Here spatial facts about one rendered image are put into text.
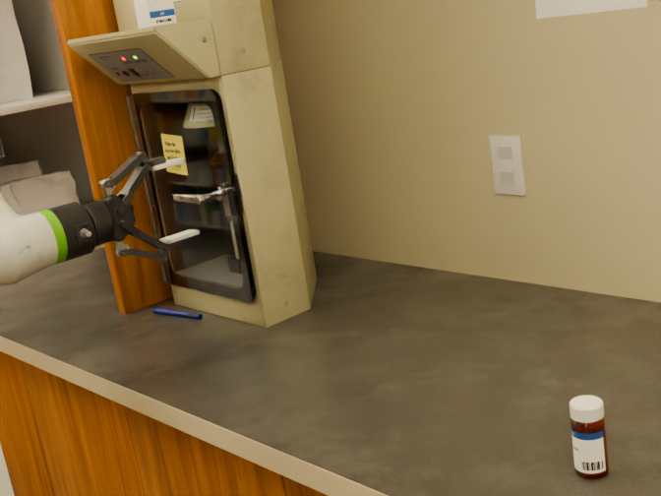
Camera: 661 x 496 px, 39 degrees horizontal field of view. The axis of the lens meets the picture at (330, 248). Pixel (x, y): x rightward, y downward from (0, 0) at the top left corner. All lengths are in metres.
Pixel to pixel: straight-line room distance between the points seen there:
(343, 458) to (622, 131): 0.75
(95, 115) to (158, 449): 0.69
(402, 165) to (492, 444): 0.89
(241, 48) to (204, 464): 0.71
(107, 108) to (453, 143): 0.70
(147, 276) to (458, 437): 0.97
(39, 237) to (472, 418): 0.74
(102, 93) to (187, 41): 0.38
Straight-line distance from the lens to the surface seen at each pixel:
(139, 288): 2.01
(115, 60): 1.79
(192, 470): 1.58
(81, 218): 1.59
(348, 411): 1.35
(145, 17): 1.67
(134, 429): 1.72
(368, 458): 1.22
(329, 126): 2.12
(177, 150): 1.80
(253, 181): 1.69
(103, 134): 1.95
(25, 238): 1.55
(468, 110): 1.82
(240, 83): 1.68
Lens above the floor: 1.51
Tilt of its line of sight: 15 degrees down
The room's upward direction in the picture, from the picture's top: 9 degrees counter-clockwise
